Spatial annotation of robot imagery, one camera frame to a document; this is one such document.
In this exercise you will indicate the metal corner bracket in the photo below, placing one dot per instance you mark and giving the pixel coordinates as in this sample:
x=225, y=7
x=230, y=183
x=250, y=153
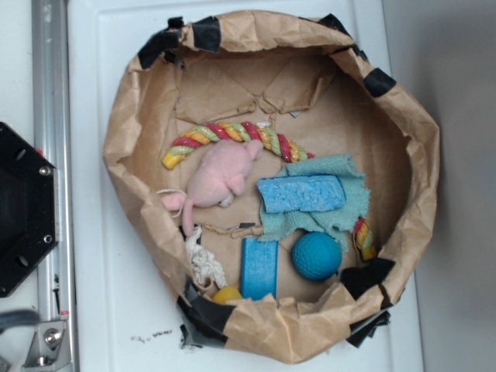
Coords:
x=50, y=348

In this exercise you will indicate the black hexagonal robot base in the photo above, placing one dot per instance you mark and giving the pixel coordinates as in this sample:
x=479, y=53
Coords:
x=28, y=216

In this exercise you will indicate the teal cloth rag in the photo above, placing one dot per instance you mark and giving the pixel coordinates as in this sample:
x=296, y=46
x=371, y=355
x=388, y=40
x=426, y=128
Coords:
x=336, y=223

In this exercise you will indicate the aluminium extrusion rail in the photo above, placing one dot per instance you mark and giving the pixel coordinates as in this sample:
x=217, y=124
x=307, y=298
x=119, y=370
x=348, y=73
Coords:
x=55, y=274

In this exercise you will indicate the yellow ball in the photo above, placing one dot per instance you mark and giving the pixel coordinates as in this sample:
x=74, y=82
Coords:
x=225, y=294

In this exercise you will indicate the pink plush bunny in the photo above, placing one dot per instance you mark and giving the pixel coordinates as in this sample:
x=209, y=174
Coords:
x=218, y=180

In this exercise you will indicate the blue foam block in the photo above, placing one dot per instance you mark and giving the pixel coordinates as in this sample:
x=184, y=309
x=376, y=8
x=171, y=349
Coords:
x=259, y=268

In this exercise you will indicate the white plastic tray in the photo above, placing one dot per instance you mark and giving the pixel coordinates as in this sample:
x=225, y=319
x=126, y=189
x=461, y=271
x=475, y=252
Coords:
x=127, y=320

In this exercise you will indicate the brown paper bag bin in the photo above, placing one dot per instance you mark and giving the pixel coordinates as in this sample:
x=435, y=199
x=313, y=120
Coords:
x=308, y=81

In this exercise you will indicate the blue sponge on cloth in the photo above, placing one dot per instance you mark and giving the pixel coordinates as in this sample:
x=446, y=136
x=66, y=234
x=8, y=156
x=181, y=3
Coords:
x=316, y=193

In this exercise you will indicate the blue dimpled ball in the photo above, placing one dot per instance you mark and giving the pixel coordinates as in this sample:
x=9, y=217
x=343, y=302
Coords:
x=316, y=256

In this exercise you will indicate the multicolour twisted rope toy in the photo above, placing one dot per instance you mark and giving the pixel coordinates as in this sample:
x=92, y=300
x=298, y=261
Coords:
x=211, y=133

